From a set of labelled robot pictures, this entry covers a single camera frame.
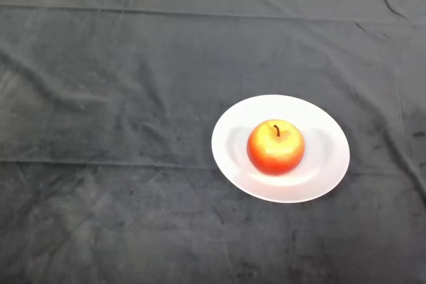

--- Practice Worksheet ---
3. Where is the red yellow apple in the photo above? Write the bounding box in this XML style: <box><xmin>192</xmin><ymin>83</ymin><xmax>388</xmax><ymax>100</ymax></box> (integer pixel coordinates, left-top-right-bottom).
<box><xmin>246</xmin><ymin>118</ymin><xmax>306</xmax><ymax>176</ymax></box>

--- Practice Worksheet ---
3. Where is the white round plate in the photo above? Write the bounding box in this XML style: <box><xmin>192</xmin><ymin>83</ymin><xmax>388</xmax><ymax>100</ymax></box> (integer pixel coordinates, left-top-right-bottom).
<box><xmin>210</xmin><ymin>94</ymin><xmax>351</xmax><ymax>204</ymax></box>

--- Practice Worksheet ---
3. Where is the black cloth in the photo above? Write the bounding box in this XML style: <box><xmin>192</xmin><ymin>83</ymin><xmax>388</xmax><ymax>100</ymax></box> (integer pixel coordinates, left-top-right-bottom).
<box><xmin>0</xmin><ymin>0</ymin><xmax>426</xmax><ymax>284</ymax></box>

